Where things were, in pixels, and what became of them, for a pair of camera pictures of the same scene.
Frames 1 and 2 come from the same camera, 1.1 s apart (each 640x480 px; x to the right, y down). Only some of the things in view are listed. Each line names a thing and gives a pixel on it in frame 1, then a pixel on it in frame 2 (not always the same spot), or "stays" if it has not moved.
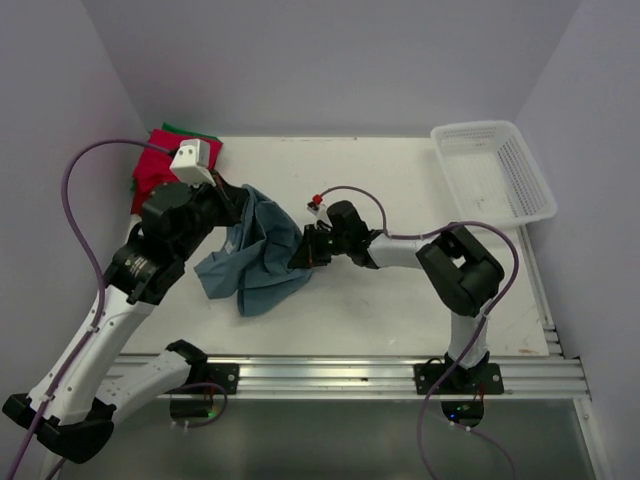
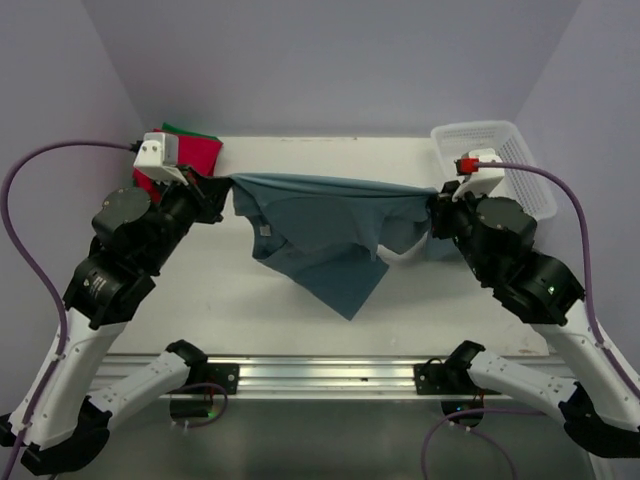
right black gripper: [308, 254] to [443, 205]
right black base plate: [486, 379] stays
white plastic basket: [491, 174] stays
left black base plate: [223, 374] stays
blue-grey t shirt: [255, 259] to [324, 232]
